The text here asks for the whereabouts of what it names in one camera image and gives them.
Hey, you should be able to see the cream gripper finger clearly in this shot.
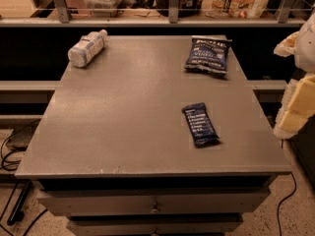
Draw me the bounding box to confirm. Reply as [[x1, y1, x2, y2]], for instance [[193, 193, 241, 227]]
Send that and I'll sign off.
[[274, 31, 298, 57], [274, 75, 315, 139]]

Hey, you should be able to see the blue chip bag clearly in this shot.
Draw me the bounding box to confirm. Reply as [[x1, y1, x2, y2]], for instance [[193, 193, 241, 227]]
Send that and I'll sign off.
[[184, 35, 231, 76]]

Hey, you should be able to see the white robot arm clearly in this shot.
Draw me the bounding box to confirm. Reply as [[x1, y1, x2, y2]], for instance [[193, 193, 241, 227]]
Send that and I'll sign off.
[[274, 14, 315, 139]]

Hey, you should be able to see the colourful snack bag on shelf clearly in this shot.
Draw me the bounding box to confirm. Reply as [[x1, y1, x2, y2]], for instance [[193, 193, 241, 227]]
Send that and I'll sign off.
[[206, 0, 269, 19]]

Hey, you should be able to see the blue plastic water bottle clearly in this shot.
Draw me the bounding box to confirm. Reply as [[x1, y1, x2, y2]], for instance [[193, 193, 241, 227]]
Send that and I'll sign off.
[[68, 29, 107, 68]]

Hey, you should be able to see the dark blue snack bar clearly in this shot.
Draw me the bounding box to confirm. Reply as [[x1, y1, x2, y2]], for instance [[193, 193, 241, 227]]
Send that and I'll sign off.
[[182, 102, 219, 147]]

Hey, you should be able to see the upper grey drawer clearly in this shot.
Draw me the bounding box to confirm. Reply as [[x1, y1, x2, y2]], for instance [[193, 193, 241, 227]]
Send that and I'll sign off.
[[37, 188, 270, 216]]

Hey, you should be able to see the grey drawer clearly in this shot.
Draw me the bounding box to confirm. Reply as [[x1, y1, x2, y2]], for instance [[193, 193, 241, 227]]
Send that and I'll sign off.
[[67, 216, 243, 236], [37, 188, 270, 216]]

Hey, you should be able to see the lower grey drawer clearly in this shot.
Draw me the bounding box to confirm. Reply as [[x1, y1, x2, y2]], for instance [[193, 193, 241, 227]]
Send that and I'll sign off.
[[67, 216, 243, 236]]

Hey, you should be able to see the black power adapter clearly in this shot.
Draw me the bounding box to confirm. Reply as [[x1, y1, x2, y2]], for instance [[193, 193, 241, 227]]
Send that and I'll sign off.
[[5, 126, 34, 150]]

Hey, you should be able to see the grey metal shelf rail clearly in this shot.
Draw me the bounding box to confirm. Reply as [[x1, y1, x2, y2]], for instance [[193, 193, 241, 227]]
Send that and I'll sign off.
[[0, 0, 314, 28]]

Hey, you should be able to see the black cable right floor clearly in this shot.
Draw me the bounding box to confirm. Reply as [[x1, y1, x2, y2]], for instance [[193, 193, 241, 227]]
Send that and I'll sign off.
[[276, 172, 297, 236]]

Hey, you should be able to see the black cables left floor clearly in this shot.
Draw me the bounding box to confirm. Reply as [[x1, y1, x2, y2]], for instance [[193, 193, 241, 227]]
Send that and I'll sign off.
[[0, 120, 48, 236]]

